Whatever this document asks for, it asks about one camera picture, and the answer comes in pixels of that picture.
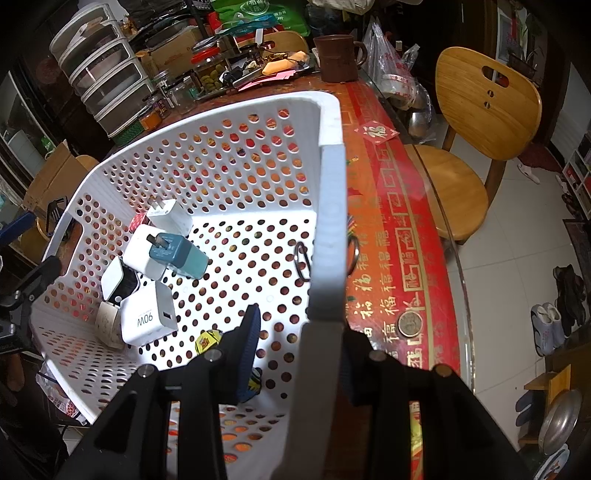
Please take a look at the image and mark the wooden chair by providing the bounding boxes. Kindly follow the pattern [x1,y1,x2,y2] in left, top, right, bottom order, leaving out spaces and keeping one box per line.
[405,46,543,246]
[249,31,310,58]

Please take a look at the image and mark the blue yellow toy car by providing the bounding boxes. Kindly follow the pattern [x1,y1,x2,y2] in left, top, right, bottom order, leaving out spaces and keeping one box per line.
[238,369,262,397]

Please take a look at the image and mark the orange sponge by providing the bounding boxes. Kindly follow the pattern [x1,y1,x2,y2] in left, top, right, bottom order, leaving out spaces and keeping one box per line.
[261,60,295,77]

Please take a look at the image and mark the white and black case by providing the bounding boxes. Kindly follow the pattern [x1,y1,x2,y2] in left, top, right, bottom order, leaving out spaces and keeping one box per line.
[100,257,145,303]

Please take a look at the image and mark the glass jar red lid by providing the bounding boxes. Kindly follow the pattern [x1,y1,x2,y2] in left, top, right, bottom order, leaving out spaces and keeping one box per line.
[191,48,232,95]

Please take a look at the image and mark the silver coin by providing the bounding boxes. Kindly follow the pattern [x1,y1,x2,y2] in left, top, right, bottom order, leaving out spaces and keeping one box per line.
[398,311,423,337]

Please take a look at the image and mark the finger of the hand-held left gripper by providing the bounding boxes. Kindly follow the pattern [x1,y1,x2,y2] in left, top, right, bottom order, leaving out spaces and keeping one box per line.
[0,255,63,305]
[0,213,37,246]

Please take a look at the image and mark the glass jar orange contents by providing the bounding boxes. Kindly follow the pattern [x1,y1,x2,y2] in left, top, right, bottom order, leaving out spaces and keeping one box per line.
[141,90,174,132]

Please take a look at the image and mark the pair of blue slippers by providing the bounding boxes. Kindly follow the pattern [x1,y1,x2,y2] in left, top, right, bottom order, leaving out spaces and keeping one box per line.
[515,390,548,428]

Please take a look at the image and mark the green plastic bag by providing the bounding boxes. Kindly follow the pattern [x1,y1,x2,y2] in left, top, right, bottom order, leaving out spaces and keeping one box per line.
[217,0,310,38]

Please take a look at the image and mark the metal basin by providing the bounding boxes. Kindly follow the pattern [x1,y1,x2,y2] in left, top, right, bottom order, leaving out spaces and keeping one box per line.
[538,389,583,455]

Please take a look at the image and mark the brown mug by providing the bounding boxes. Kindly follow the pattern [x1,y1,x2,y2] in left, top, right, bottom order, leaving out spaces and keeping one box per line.
[313,34,369,84]

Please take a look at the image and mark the white storage shelf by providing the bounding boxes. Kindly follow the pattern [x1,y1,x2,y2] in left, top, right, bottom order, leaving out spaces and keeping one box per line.
[561,136,591,210]

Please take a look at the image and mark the large white square charger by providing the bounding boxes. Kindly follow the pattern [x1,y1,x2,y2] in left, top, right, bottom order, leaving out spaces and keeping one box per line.
[122,224,174,281]

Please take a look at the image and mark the metal tray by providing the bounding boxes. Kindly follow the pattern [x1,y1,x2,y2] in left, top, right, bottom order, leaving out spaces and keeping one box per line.
[194,54,320,100]

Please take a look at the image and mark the crumpled red print bag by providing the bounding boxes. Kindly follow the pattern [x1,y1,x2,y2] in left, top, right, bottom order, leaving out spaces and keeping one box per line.
[37,360,93,425]

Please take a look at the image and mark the white slipper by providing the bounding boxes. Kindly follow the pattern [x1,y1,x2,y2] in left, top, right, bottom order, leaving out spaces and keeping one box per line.
[517,161,541,185]

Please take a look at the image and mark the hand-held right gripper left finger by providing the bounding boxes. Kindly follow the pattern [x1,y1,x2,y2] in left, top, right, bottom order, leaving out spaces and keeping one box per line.
[55,305,262,480]

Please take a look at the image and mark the red square paper sticker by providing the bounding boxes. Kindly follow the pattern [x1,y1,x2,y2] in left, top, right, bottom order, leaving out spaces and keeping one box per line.
[355,121,400,146]

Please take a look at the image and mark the steel bowl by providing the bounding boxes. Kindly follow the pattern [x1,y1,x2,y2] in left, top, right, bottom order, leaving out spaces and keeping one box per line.
[406,108,437,139]

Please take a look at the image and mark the dark red floor mat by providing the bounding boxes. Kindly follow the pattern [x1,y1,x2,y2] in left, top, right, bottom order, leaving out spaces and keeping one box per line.
[512,141,561,174]

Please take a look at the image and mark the grey blue clog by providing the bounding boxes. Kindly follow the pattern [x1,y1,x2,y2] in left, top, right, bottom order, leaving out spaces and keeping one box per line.
[530,308,555,357]
[542,302,567,347]

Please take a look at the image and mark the clear plastic drawer unit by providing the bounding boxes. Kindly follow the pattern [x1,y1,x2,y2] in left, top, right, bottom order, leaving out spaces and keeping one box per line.
[49,2,155,139]

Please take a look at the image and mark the empty glass jar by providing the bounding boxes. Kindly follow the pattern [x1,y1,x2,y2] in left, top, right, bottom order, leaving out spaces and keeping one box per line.
[168,76,197,114]

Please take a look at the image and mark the clear printed plastic bag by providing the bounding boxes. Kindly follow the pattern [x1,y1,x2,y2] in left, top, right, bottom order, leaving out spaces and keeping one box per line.
[362,16,421,79]

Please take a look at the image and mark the pair of black shoes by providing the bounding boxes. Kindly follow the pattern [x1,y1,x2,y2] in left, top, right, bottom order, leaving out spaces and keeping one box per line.
[553,264,587,324]

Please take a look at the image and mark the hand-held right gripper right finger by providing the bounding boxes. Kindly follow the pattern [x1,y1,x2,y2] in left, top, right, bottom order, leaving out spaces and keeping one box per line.
[332,330,532,480]

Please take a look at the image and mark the white perforated plastic basket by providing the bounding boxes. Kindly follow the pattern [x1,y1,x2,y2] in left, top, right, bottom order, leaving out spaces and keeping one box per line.
[28,91,348,480]

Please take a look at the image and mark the pink paper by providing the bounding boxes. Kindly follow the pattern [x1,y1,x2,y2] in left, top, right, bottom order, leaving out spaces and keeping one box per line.
[235,69,298,90]

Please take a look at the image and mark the teal charger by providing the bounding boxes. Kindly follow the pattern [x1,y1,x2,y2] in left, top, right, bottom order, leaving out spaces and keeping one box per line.
[147,232,209,279]

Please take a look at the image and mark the brown cardboard carton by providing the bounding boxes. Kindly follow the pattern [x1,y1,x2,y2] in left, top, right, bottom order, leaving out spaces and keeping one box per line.
[139,28,204,75]

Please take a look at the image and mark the small dark yellow packet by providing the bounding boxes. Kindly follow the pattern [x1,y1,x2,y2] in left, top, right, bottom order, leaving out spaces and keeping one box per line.
[195,330,222,355]

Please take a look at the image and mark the black wire ring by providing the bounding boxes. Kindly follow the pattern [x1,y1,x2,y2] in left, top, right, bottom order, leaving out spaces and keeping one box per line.
[292,241,318,283]

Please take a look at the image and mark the white charger with usb port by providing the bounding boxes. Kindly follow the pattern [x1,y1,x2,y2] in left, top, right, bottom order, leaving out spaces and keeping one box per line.
[120,280,179,346]

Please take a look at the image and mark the beige small box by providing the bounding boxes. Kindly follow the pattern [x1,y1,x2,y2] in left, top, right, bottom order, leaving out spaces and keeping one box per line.
[96,301,125,350]

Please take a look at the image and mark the white charger with prongs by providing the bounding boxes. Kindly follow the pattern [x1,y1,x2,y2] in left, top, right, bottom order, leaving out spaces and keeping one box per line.
[147,199,194,237]

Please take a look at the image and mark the open cardboard box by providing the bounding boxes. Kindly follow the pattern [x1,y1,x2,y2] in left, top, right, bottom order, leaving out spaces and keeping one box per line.
[21,138,88,217]

